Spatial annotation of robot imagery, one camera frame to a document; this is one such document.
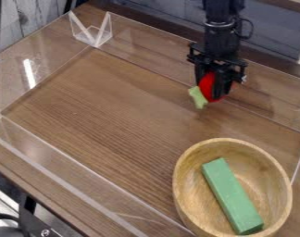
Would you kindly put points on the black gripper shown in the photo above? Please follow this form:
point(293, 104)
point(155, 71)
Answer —
point(229, 68)

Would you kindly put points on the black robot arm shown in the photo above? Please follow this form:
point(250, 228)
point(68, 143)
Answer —
point(225, 27)

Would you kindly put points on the black metal table frame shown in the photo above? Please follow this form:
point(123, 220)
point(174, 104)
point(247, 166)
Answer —
point(39, 222)

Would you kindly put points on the wooden bowl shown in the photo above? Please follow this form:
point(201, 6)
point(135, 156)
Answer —
point(262, 178)

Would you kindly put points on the clear acrylic enclosure wall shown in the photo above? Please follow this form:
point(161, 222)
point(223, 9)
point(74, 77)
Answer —
point(98, 119)

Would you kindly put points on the green rectangular block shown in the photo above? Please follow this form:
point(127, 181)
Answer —
point(233, 199)

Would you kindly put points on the clear acrylic corner bracket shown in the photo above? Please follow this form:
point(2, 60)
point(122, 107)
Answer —
point(94, 36)

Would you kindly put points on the red plush radish green leaves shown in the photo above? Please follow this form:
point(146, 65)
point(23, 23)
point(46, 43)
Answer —
point(201, 92)

